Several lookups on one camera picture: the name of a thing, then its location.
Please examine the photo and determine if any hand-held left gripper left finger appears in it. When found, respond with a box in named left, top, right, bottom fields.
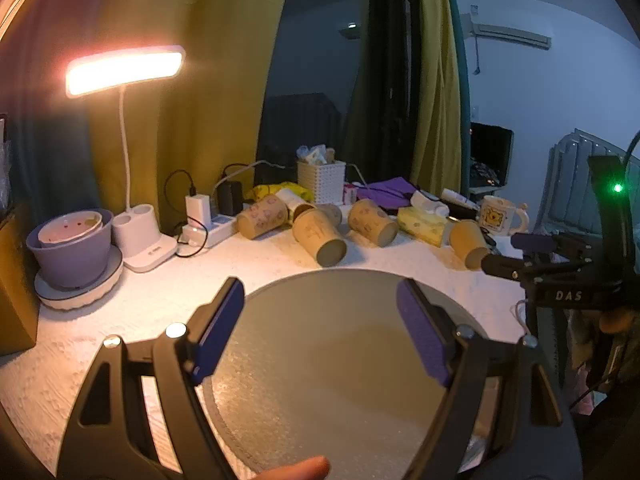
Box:
left=56, top=276, right=246, bottom=480

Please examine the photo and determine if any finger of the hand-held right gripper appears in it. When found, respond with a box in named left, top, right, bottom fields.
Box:
left=510, top=232, right=557, bottom=254
left=480, top=254, right=532, bottom=281

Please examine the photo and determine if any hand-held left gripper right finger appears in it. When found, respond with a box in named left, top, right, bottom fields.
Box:
left=395, top=277, right=585, bottom=480

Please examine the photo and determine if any brown paper cup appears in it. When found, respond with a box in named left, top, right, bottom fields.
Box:
left=449, top=220, right=492, bottom=269
left=291, top=204, right=348, bottom=267
left=348, top=199, right=399, bottom=248
left=236, top=194, right=290, bottom=240
left=312, top=204, right=344, bottom=227

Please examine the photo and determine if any person's right hand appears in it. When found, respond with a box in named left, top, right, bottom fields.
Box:
left=599, top=305, right=640, bottom=336

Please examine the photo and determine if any person's left hand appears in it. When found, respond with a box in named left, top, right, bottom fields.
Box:
left=255, top=456, right=332, bottom=480

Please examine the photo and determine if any white mug yellow print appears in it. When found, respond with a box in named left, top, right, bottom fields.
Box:
left=477, top=196, right=530, bottom=236

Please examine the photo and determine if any white tube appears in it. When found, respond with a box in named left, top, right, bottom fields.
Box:
left=441, top=187, right=479, bottom=207
left=411, top=192, right=451, bottom=217

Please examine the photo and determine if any yellow tissue pack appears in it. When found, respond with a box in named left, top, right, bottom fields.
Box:
left=397, top=206, right=448, bottom=248

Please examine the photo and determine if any round grey mat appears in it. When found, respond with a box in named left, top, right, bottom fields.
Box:
left=210, top=268, right=526, bottom=476

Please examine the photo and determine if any white power strip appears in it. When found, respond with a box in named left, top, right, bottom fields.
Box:
left=181, top=215, right=237, bottom=249

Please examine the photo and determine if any black laptop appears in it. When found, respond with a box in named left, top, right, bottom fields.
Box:
left=470, top=121, right=515, bottom=192

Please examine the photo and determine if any white round plate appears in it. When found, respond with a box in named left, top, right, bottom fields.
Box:
left=34, top=245, right=124, bottom=311

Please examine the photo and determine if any white charger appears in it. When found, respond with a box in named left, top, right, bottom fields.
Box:
left=185, top=194, right=214, bottom=228

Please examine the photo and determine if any black power adapter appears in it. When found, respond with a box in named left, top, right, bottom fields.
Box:
left=217, top=181, right=244, bottom=217

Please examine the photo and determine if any purple cloth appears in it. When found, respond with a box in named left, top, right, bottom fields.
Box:
left=356, top=177, right=419, bottom=211

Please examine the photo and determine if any yellow plastic bag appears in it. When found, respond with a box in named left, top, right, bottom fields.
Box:
left=250, top=181, right=313, bottom=207

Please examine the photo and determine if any white paper roll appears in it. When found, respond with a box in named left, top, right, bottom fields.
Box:
left=275, top=187, right=309, bottom=217

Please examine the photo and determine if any purple bowl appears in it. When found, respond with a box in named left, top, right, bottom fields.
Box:
left=26, top=208, right=115, bottom=289

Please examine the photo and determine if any white woven basket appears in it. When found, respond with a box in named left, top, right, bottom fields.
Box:
left=297, top=160, right=347, bottom=205

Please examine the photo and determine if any white bowl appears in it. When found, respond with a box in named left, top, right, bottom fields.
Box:
left=38, top=211, right=103, bottom=248

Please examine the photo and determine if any yellow curtain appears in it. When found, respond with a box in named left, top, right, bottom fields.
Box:
left=410, top=0, right=472, bottom=197
left=85, top=0, right=297, bottom=233

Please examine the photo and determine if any crumpled paper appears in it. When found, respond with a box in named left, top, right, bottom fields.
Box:
left=296, top=144, right=336, bottom=166

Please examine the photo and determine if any brown cardboard box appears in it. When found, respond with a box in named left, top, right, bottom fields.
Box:
left=0, top=205, right=42, bottom=357

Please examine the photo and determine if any white air conditioner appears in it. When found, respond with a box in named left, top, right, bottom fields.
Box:
left=462, top=14, right=553, bottom=51

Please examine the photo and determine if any white desk lamp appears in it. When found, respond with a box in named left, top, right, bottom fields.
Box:
left=65, top=45, right=187, bottom=274

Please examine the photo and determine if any black cable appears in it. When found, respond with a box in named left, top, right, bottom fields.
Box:
left=164, top=169, right=211, bottom=259

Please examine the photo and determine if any white cable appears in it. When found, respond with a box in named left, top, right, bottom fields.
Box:
left=212, top=159, right=287, bottom=201

